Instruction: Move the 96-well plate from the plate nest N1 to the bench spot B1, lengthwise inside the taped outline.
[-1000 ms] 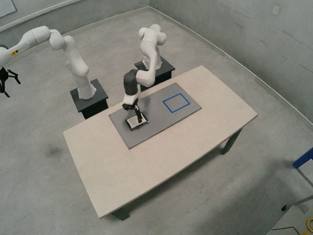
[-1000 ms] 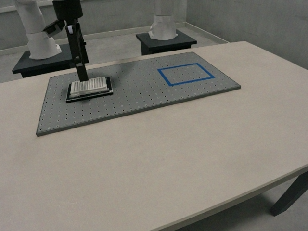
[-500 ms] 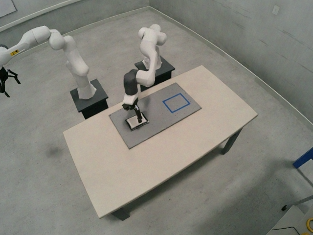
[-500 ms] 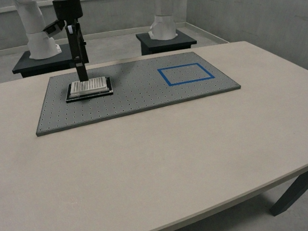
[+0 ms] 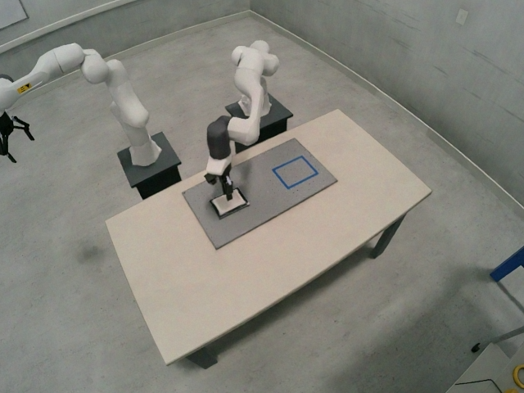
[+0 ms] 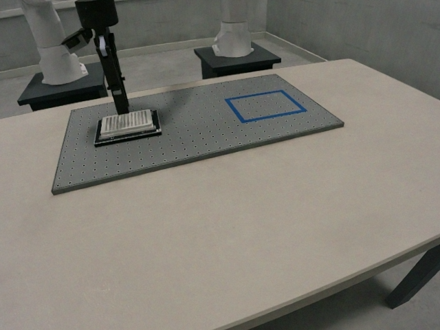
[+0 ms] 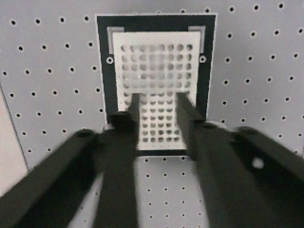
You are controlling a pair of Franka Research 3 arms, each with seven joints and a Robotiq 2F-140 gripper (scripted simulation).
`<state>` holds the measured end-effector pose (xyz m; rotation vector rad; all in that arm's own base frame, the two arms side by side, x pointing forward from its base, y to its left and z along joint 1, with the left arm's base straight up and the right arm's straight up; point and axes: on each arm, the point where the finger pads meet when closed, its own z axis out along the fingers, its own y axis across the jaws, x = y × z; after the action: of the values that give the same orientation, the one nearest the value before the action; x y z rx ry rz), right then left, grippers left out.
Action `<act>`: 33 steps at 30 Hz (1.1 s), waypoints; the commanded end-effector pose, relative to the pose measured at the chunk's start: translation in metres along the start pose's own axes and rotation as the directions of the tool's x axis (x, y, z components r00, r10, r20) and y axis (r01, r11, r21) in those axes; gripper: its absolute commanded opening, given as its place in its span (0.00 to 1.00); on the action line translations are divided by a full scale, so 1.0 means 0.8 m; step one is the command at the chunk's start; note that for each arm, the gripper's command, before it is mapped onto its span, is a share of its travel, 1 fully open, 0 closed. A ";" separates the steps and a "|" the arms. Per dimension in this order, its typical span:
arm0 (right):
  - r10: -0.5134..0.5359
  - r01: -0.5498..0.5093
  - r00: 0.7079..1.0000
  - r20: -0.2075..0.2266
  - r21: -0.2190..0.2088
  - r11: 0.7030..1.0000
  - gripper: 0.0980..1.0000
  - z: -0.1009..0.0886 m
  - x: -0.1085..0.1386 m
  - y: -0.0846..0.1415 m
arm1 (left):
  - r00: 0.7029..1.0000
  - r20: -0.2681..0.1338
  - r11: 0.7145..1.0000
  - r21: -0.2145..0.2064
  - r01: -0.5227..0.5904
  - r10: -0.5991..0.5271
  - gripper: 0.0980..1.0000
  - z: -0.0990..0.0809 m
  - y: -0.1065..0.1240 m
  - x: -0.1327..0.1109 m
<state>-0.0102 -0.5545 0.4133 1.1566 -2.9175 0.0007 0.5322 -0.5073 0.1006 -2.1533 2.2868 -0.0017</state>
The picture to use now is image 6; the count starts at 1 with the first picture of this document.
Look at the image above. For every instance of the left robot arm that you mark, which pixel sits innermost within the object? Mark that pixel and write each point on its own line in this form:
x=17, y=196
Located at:
x=233, y=40

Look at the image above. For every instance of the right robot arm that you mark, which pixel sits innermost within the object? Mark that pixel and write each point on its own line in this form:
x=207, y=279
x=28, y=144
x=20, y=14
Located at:
x=57, y=64

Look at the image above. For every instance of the blue taped rectangle outline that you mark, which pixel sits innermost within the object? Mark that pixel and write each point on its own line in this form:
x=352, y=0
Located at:
x=266, y=117

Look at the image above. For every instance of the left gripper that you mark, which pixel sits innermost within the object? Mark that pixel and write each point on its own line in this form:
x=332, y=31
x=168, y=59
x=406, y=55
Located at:
x=99, y=15

